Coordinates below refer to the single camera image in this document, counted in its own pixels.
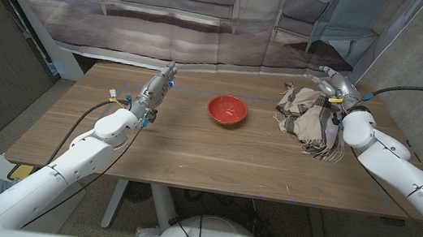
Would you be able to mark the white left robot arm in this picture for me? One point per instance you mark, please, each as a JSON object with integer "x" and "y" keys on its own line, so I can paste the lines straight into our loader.
{"x": 66, "y": 165}

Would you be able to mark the white table column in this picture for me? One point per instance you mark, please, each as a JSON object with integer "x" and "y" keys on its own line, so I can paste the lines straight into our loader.
{"x": 163, "y": 208}

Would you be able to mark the red bowl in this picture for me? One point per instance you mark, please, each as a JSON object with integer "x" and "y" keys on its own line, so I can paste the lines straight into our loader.
{"x": 227, "y": 110}

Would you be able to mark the white slanted table leg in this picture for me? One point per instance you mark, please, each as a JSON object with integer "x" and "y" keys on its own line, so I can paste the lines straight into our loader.
{"x": 114, "y": 204}

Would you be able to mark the printed room backdrop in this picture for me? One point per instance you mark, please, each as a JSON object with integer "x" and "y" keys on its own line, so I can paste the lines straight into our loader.
{"x": 145, "y": 32}

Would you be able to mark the black round floor fan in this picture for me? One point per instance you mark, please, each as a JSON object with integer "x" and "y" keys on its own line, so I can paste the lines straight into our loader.
{"x": 137, "y": 191}

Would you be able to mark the grey table leg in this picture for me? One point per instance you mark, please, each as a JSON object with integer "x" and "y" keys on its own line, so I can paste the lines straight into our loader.
{"x": 317, "y": 234}

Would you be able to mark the beige plaid fringed scarf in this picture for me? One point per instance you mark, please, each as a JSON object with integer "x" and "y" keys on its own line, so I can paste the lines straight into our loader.
{"x": 309, "y": 119}

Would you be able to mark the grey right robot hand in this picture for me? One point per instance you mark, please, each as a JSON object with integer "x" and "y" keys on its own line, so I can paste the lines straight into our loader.
{"x": 344, "y": 91}

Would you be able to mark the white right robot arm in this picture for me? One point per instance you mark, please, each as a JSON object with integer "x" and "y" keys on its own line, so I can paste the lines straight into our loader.
{"x": 393, "y": 171}

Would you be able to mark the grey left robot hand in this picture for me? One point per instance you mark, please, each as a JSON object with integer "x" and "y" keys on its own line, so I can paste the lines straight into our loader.
{"x": 151, "y": 90}

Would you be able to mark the yellow and black floor item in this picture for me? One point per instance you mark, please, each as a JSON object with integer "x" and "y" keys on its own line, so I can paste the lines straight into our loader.
{"x": 21, "y": 171}

